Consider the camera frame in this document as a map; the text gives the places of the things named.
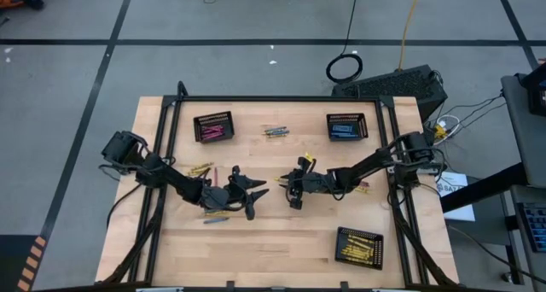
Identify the dark side desk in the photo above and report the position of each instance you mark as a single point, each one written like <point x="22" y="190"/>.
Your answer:
<point x="520" y="147"/>

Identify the black computer case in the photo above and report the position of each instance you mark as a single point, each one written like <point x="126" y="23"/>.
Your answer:
<point x="392" y="87"/>

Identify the black aluminium table frame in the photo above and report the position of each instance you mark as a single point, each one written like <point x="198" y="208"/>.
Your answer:
<point x="277" y="98"/>

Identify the black slotted plastic basket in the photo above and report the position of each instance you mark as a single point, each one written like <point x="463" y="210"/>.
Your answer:
<point x="198" y="138"/>
<point x="379" y="258"/>
<point x="345" y="118"/>

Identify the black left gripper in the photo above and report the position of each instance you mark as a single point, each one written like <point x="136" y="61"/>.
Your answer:
<point x="222" y="196"/>

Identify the black caster wheel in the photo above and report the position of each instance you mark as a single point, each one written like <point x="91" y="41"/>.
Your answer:
<point x="507" y="277"/>

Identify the yellow plug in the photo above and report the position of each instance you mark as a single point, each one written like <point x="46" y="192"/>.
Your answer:
<point x="440" y="132"/>

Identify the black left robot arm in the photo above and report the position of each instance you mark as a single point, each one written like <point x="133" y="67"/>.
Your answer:
<point x="166" y="176"/>

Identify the black orange-striped floor mat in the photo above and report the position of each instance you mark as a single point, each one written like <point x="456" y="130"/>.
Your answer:
<point x="13" y="262"/>

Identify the black keyboard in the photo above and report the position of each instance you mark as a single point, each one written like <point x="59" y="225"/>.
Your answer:
<point x="535" y="228"/>

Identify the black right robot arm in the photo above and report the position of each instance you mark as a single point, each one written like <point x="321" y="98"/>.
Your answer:
<point x="371" y="161"/>

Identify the white printed paper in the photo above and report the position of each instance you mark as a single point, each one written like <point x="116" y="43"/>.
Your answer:
<point x="456" y="182"/>

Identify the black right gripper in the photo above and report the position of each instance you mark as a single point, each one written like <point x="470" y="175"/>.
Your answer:
<point x="317" y="183"/>

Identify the blue crayon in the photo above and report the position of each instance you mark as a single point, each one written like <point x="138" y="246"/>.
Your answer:
<point x="281" y="132"/>
<point x="342" y="132"/>
<point x="279" y="128"/>
<point x="343" y="129"/>
<point x="343" y="126"/>
<point x="343" y="135"/>
<point x="216" y="220"/>

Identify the black monitor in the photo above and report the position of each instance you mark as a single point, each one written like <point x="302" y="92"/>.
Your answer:
<point x="538" y="91"/>

